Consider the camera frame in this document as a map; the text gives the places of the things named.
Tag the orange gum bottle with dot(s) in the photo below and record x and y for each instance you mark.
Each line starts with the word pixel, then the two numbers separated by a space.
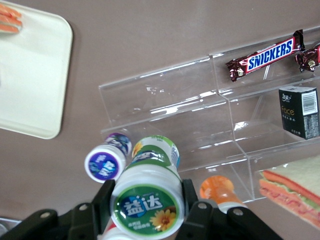
pixel 217 190

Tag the red gum bottle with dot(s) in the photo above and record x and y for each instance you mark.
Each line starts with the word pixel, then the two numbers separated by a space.
pixel 112 231

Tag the purple gum bottle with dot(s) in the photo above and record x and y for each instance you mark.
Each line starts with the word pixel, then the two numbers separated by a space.
pixel 105 165

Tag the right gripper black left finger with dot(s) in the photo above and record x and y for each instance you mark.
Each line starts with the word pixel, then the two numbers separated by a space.
pixel 102 200

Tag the black tissue pack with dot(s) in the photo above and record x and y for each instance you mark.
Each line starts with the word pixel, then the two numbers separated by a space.
pixel 298 112

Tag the clear acrylic stepped stand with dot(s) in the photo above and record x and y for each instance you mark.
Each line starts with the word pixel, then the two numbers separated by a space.
pixel 175 105
pixel 262 120

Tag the beige plastic tray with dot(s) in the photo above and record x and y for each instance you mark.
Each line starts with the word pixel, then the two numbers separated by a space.
pixel 32 75

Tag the Snickers chocolate bar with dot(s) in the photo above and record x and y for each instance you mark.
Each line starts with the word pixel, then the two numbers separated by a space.
pixel 310 58
pixel 267 56

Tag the green gum bottle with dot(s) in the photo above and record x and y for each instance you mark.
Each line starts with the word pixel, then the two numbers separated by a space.
pixel 147 195

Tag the wrapped triangle sandwich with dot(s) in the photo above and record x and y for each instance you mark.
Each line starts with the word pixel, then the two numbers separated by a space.
pixel 10 20
pixel 295 185

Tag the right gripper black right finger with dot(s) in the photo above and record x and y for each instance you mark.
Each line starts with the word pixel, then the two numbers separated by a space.
pixel 191 197

